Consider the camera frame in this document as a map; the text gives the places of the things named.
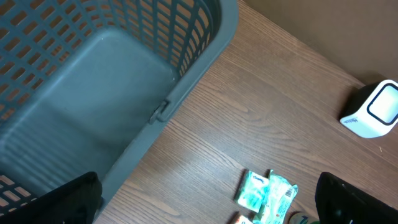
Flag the blue white package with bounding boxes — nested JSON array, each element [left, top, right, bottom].
[[234, 170, 269, 213]]

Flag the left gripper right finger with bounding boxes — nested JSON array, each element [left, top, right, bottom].
[[315, 172, 397, 224]]

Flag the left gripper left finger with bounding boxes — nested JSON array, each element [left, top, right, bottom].
[[1, 171, 103, 224]]

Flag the orange tissue pack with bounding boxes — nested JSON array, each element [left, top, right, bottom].
[[230, 214, 253, 224]]

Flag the grey plastic mesh basket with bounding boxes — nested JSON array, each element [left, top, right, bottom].
[[1, 0, 238, 216]]

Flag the green lid jar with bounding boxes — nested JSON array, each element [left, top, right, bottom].
[[288, 212, 320, 224]]

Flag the white barcode scanner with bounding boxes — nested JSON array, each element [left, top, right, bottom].
[[340, 80, 397, 139]]

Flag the teal wipes pack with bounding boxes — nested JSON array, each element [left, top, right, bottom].
[[252, 170, 299, 224]]

